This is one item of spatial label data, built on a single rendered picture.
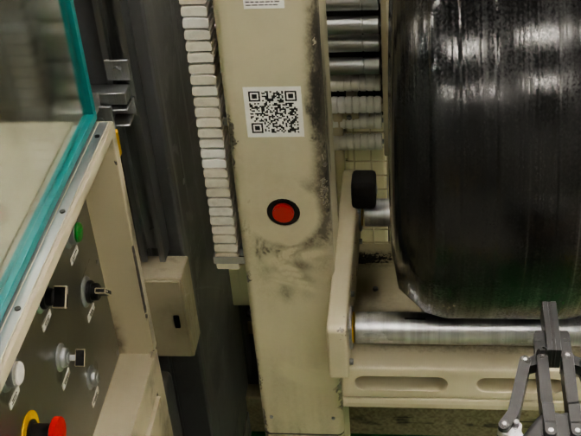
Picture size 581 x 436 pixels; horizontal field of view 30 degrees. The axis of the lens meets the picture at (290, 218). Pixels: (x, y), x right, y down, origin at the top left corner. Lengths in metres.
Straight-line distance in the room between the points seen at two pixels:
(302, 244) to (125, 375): 0.30
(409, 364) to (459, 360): 0.07
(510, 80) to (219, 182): 0.46
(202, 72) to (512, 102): 0.41
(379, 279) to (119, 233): 0.52
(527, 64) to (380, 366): 0.52
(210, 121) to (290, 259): 0.24
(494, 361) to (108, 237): 0.56
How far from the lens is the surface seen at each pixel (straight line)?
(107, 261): 1.45
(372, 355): 1.55
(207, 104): 1.43
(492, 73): 1.22
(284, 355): 1.67
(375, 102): 1.85
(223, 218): 1.53
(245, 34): 1.36
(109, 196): 1.38
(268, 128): 1.42
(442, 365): 1.54
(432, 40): 1.24
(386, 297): 1.74
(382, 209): 1.74
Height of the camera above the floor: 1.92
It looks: 35 degrees down
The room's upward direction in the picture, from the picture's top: 5 degrees counter-clockwise
